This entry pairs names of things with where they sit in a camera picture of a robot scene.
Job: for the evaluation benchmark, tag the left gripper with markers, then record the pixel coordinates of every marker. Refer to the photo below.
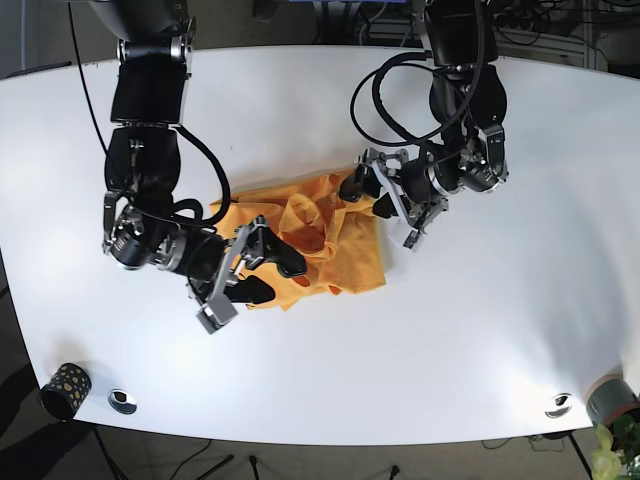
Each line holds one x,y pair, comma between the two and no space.
401,189

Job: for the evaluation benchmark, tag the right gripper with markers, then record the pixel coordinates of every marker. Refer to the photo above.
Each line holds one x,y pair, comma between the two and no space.
213,266

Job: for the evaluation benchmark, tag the orange yellow T-shirt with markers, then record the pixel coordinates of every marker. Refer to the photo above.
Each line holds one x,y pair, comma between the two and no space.
339,240

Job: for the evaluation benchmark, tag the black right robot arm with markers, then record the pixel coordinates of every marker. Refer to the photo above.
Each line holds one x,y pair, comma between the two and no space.
143,223

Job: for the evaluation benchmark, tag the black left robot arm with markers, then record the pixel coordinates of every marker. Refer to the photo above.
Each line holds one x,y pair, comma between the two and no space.
466,98

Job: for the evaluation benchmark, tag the left silver table grommet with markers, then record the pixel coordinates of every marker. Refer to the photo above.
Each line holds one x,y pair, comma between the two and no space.
122,402

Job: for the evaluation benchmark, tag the silver table grommet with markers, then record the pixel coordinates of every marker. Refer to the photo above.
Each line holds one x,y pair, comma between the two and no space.
559,405
122,402

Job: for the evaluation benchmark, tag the black dotted cup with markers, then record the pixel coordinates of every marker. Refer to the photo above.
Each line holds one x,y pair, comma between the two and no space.
65,392

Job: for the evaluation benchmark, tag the right silver table grommet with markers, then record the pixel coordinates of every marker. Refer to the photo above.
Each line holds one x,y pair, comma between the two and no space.
559,405

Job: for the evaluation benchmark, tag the grey plant pot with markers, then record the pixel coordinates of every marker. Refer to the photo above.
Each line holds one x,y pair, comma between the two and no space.
609,398

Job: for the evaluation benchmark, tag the green potted plant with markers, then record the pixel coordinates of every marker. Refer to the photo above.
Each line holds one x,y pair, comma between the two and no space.
617,454

